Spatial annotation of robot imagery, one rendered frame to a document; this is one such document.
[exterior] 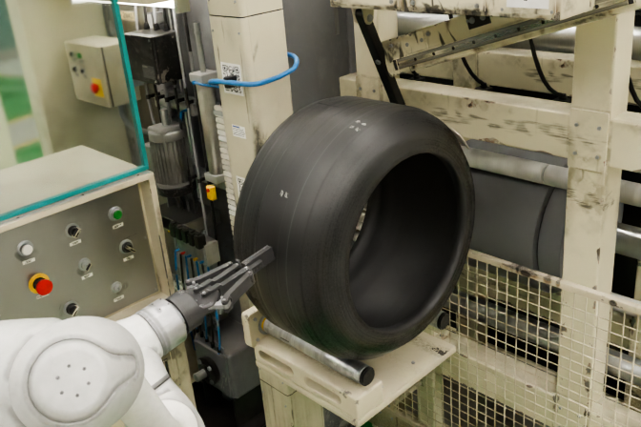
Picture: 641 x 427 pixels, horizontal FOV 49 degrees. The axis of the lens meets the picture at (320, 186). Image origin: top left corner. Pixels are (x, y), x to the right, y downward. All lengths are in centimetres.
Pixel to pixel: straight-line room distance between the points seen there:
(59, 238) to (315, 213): 74
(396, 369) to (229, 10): 94
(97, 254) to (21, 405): 128
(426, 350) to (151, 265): 78
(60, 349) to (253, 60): 111
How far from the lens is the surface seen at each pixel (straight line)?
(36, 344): 66
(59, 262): 188
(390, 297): 184
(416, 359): 183
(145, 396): 101
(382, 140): 142
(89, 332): 66
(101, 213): 189
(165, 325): 127
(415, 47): 180
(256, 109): 167
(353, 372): 162
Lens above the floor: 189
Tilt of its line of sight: 22 degrees down
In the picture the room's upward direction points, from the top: 5 degrees counter-clockwise
